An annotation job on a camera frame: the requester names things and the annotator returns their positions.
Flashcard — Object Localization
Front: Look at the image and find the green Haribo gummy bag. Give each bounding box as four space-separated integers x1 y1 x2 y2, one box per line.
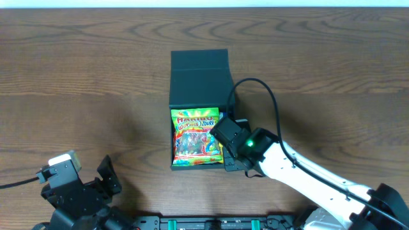
171 107 224 167

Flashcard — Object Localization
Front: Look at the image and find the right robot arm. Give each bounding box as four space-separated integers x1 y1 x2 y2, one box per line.
210 118 408 229

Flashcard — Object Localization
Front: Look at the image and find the black gift box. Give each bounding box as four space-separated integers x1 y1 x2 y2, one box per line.
169 49 234 171

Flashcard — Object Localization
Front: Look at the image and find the blue Oreo cookie pack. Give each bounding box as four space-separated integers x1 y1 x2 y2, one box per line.
219 112 228 118

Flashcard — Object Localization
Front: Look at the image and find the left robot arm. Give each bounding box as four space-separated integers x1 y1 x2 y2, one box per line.
33 153 135 230

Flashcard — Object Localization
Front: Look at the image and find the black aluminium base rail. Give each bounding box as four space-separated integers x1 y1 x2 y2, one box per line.
133 215 303 230

